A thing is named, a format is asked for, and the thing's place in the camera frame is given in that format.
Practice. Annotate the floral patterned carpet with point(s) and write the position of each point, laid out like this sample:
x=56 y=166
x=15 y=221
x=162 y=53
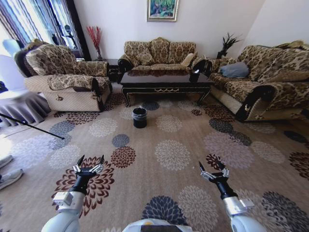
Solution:
x=154 y=174

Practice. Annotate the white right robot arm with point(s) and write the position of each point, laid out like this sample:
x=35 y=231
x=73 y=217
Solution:
x=239 y=221

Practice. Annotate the dark wooden side table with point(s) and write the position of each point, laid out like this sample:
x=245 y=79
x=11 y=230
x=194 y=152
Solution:
x=111 y=70

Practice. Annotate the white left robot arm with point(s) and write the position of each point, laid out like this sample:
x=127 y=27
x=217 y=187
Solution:
x=62 y=220

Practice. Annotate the floral three-seat sofa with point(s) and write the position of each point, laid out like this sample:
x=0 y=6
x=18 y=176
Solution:
x=159 y=52

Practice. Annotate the person's grey shoe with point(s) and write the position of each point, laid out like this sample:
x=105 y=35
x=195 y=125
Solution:
x=10 y=178
x=4 y=161

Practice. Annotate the glass vase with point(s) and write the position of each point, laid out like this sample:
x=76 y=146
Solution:
x=99 y=55

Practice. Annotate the black trash bin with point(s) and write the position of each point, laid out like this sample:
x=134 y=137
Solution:
x=140 y=119

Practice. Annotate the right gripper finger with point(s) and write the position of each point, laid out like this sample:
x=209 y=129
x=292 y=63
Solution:
x=225 y=172
x=206 y=175

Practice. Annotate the black tripod leg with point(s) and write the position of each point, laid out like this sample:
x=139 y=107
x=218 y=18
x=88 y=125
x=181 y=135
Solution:
x=31 y=125

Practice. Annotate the round table with grey cloth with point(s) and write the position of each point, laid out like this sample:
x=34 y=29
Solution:
x=21 y=106

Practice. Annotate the floral sofa with blue cushion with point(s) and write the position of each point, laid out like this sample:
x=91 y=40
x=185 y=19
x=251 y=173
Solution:
x=265 y=70

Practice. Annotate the dark fur throw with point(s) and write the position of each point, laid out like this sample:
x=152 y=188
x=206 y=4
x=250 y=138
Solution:
x=20 y=58

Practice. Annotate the dark wooden coffee table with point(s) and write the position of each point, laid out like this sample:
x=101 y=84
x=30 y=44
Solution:
x=164 y=90

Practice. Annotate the striped curtain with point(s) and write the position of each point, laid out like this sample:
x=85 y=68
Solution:
x=21 y=19

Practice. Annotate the red decorative branches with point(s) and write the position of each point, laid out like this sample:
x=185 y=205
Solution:
x=93 y=36

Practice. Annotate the white robot front shell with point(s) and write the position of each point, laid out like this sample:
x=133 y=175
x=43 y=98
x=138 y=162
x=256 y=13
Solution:
x=157 y=226

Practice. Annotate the dark feather plant in vase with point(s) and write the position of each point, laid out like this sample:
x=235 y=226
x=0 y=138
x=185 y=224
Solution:
x=225 y=44

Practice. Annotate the beige pillow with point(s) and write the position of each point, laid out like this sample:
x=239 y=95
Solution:
x=187 y=59

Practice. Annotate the floral patterned armchair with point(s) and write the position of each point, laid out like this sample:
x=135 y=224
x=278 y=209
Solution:
x=72 y=96

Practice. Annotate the black box with white tissue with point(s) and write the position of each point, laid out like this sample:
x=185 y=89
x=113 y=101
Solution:
x=194 y=75

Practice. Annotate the framed green painting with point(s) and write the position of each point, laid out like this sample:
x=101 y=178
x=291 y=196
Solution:
x=163 y=9

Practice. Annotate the dark wooden door frame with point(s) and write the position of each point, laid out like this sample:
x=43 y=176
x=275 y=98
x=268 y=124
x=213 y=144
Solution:
x=78 y=26

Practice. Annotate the blue-grey cushion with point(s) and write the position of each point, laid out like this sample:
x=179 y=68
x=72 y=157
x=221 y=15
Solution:
x=234 y=70

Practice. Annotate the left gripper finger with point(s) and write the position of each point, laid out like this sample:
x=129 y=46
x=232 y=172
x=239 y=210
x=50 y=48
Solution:
x=97 y=168
x=77 y=168

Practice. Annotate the dark figurine behind glass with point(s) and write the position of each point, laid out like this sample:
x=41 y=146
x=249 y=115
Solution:
x=68 y=36

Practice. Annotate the white covered chair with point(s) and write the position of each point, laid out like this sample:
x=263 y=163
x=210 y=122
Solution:
x=10 y=75

